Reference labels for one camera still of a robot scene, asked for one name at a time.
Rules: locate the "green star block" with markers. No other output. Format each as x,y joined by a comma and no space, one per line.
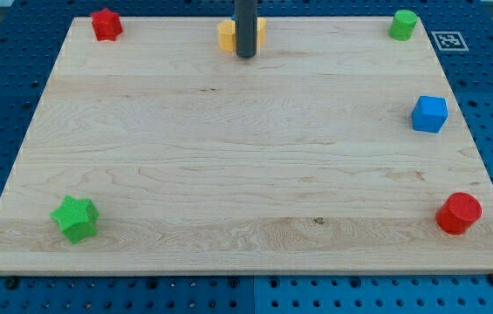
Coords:
76,218

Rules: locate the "red star block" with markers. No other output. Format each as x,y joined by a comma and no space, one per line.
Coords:
106,24

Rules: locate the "light wooden board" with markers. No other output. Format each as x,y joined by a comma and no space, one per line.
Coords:
301,160

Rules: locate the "yellow block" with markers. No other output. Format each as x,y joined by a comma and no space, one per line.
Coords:
226,34

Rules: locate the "grey cylindrical pointer rod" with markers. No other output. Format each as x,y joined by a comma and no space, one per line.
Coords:
246,28

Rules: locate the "blue cube block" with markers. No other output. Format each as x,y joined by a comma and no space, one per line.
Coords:
429,114

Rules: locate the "green cylinder block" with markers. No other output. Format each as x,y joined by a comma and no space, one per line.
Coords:
403,24

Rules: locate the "red cylinder block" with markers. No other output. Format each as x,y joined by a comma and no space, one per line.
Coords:
458,213

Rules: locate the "white fiducial marker tag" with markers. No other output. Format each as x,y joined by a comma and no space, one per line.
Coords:
449,41

